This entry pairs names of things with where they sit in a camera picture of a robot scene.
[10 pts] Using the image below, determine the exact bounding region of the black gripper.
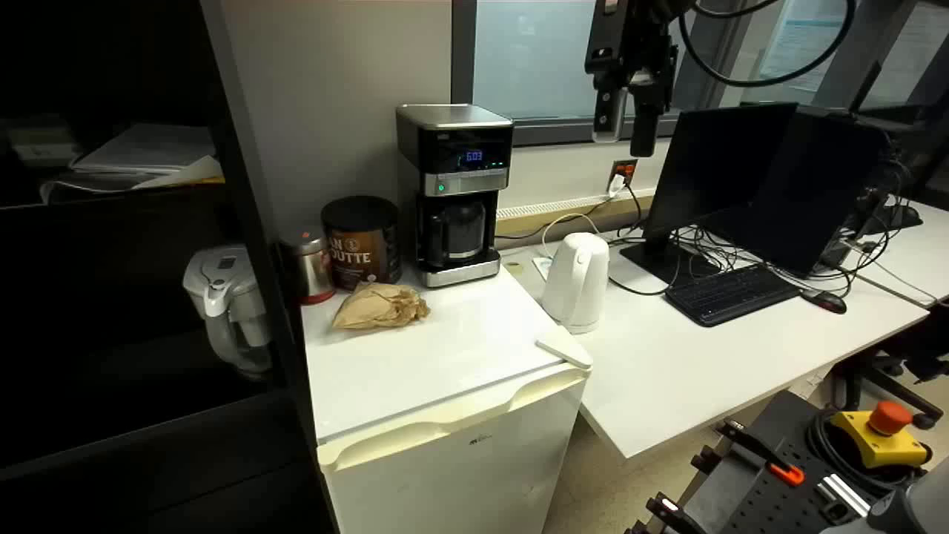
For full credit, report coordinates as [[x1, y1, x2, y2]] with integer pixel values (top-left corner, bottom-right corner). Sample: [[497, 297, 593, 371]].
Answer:
[[582, 0, 688, 160]]

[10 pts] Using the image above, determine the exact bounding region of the black silver coffee maker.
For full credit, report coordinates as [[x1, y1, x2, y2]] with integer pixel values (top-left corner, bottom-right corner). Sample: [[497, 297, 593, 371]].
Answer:
[[395, 102, 516, 292]]

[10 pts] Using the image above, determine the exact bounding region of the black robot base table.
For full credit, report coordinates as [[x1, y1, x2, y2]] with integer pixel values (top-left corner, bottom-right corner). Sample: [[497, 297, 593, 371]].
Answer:
[[623, 390, 937, 534]]

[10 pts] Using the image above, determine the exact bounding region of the dark coffee can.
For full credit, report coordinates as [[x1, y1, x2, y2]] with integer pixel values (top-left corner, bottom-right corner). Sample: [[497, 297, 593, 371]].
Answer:
[[319, 194, 402, 295]]

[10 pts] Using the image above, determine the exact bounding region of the yellow emergency stop button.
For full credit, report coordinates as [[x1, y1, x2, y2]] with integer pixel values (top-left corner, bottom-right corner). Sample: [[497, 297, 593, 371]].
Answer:
[[828, 397, 933, 475]]

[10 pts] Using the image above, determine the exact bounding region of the black computer monitor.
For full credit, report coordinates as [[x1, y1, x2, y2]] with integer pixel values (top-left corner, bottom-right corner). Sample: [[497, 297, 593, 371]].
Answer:
[[620, 102, 800, 288]]

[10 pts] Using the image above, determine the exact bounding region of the grey framed window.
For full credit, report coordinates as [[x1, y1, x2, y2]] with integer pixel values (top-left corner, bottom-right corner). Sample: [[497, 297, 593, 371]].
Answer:
[[447, 0, 949, 148]]

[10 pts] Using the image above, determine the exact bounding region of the white electric kettle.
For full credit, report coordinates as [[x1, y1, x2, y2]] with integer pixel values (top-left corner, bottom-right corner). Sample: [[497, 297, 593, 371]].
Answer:
[[540, 233, 613, 338]]

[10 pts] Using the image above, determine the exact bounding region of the black keyboard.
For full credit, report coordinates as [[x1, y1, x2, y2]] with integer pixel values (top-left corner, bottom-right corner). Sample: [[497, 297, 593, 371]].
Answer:
[[662, 265, 802, 331]]

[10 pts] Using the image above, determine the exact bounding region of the black computer mouse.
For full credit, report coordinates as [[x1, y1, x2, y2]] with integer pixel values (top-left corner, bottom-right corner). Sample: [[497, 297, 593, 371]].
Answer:
[[798, 286, 851, 317]]

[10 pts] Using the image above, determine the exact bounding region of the white mini fridge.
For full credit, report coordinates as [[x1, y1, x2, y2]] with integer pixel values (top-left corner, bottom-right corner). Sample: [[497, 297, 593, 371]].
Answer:
[[300, 265, 595, 534]]

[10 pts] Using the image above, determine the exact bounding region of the small red-labelled jar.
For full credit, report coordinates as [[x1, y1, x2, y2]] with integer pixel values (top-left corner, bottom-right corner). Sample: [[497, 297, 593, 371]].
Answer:
[[294, 233, 335, 307]]

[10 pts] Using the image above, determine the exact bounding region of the black office chair base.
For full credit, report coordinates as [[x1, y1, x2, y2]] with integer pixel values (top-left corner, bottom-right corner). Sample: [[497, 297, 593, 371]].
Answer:
[[837, 307, 949, 433]]

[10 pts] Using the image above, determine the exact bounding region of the white water filter pitcher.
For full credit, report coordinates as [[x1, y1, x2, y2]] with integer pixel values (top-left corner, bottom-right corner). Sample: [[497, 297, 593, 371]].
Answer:
[[177, 240, 276, 380]]

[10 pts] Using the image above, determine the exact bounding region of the stack of white papers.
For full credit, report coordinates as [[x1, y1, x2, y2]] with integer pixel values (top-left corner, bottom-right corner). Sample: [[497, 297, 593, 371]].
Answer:
[[34, 119, 227, 209]]

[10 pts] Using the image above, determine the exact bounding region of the wall power outlet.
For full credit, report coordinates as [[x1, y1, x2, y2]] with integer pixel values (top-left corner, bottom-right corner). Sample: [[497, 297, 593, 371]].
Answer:
[[608, 157, 641, 194]]

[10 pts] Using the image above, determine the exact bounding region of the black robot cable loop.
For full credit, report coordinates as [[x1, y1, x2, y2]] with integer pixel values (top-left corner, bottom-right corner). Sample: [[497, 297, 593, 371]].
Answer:
[[673, 0, 859, 92]]

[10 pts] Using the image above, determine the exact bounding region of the white kettle power cable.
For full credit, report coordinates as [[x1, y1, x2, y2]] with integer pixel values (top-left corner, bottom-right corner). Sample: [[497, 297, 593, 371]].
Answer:
[[497, 187, 650, 251]]

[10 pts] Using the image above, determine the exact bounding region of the beige wall cable duct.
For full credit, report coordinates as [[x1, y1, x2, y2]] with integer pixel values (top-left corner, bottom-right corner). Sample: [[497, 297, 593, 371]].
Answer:
[[491, 194, 676, 251]]

